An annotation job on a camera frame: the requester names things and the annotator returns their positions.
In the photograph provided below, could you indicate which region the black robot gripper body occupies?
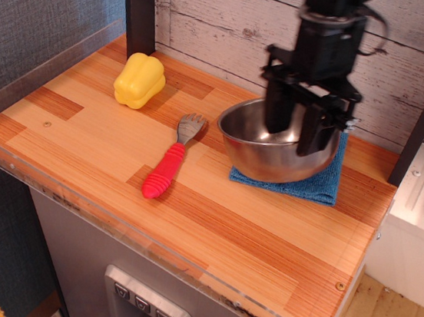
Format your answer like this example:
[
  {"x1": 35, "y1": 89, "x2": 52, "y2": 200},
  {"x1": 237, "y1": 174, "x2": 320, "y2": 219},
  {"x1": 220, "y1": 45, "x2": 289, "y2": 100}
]
[{"x1": 253, "y1": 0, "x2": 375, "y2": 134}]

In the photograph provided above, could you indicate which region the yellow toy bell pepper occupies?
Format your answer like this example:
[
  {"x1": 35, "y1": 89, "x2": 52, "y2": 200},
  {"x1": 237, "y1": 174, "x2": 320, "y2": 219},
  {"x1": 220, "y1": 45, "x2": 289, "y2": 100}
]
[{"x1": 113, "y1": 52, "x2": 166, "y2": 110}]

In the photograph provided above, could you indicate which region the dark left frame post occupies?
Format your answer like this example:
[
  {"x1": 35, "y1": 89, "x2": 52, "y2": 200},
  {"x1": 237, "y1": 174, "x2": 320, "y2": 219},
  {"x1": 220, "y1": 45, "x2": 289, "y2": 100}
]
[{"x1": 125, "y1": 0, "x2": 156, "y2": 57}]

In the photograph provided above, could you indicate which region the clear acrylic table guard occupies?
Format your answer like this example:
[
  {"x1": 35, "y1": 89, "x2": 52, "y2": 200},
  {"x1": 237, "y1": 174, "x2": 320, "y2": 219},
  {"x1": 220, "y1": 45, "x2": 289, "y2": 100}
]
[{"x1": 0, "y1": 38, "x2": 398, "y2": 317}]

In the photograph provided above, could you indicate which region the silver metal bowl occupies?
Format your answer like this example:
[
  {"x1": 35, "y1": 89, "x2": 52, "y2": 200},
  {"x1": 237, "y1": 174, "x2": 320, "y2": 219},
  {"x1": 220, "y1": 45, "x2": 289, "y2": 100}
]
[{"x1": 218, "y1": 98, "x2": 344, "y2": 183}]

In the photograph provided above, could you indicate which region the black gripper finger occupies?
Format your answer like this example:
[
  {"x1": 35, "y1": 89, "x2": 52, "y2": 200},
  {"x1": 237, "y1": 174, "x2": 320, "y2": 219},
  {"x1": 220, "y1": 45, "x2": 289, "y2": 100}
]
[
  {"x1": 264, "y1": 80, "x2": 296, "y2": 134},
  {"x1": 296, "y1": 103, "x2": 340, "y2": 157}
]

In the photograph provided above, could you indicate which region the white box at right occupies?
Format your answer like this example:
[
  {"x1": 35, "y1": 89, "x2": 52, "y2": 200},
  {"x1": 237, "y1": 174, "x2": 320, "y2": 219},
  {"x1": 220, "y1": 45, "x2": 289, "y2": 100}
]
[{"x1": 365, "y1": 144, "x2": 424, "y2": 307}]

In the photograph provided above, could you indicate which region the grey cabinet with dispenser panel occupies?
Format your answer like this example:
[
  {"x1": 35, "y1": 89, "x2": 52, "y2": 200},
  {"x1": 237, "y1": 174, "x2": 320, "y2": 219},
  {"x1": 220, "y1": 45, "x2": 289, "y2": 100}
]
[{"x1": 31, "y1": 189, "x2": 240, "y2": 317}]

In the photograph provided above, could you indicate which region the blue folded cloth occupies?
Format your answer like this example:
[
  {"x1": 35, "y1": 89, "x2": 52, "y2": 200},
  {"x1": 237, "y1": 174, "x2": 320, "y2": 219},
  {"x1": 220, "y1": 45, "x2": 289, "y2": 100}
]
[{"x1": 229, "y1": 133, "x2": 349, "y2": 206}]

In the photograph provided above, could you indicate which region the red handled metal fork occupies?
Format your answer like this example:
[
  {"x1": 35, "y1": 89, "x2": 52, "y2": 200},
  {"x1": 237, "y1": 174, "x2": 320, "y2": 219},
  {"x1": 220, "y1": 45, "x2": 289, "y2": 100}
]
[{"x1": 141, "y1": 113, "x2": 206, "y2": 199}]

